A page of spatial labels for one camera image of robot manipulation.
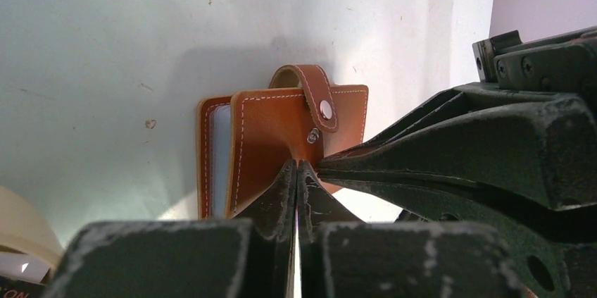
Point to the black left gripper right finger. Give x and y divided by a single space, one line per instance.
342 256

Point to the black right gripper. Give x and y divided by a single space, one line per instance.
542 151

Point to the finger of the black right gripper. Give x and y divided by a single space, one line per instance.
554 252

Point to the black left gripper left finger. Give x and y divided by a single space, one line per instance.
249 255

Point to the brown leather card holder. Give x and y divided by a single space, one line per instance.
244 139

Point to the beige plastic card tray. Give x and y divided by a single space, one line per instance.
24 230

